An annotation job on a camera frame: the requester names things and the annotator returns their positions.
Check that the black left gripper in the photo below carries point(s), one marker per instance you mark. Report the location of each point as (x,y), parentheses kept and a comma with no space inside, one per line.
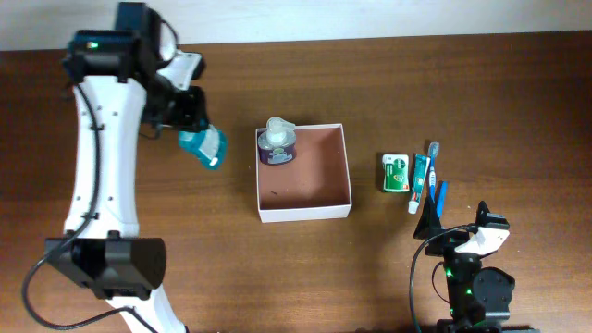
(192,119)

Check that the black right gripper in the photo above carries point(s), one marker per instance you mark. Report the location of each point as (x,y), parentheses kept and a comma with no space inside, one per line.
(426,228)

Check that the blue mouthwash bottle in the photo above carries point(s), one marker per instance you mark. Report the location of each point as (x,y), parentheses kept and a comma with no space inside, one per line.
(209,146)

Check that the teal toothpaste tube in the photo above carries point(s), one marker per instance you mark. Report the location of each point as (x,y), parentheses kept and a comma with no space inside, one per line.
(421,164)

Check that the green Dettol soap pack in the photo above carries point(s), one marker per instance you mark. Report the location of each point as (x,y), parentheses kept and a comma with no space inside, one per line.
(395,167)

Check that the purple foam soap pump bottle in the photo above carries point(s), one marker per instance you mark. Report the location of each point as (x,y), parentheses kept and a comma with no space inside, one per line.
(276,144)

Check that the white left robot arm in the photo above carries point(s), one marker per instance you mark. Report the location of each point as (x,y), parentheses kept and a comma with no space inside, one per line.
(122,78)

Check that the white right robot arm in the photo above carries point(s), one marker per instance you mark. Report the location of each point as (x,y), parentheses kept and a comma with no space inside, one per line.
(478,297)

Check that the blue razor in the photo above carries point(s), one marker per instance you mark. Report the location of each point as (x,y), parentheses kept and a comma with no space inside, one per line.
(441,197)

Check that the blue toothbrush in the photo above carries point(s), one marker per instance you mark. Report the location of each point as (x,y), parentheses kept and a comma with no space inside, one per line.
(433,150)

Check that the white cardboard box pink inside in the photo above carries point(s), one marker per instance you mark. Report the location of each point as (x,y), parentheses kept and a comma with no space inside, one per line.
(315,185)

